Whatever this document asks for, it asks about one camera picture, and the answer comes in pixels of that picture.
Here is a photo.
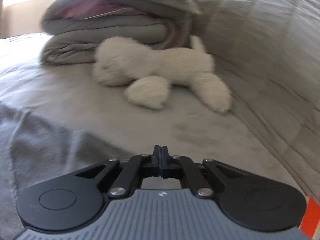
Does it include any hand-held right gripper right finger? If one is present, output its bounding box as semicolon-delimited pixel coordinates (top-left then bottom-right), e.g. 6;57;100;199
161;145;248;198

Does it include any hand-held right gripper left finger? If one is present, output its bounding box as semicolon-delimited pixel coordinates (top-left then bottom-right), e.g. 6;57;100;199
75;144;161;197

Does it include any grey knitted sweater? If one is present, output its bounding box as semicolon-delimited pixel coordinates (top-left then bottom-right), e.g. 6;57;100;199
0;104;150;240

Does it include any white plush dog toy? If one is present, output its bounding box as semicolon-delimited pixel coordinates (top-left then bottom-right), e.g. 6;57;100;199
91;35;233;113

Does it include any folded grey comforter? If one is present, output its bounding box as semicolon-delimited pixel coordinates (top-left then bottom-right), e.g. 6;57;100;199
40;0;193;65

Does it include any quilted grey headboard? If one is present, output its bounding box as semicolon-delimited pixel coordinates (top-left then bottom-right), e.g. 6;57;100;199
190;0;320;198

